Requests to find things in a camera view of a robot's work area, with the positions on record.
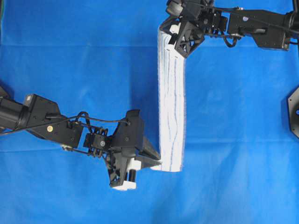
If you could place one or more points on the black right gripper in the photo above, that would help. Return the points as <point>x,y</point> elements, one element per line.
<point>186,36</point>

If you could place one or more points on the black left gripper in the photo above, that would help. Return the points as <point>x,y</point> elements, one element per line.
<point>123,163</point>

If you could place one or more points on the white blue striped towel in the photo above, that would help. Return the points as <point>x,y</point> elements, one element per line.
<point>172,106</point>

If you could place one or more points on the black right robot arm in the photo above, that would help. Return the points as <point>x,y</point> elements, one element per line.
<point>269,30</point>

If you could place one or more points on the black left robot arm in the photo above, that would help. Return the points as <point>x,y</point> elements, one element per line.
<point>42,118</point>

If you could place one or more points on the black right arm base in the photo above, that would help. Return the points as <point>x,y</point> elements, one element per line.
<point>290,113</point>

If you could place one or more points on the blue table cloth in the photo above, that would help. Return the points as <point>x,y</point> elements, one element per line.
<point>241,162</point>

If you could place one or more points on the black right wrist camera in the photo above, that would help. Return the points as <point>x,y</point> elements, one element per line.
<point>187,9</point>

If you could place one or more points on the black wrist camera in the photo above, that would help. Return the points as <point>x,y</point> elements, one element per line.
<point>187,9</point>
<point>130,134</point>

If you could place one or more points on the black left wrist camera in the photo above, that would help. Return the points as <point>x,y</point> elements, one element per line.
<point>130,134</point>

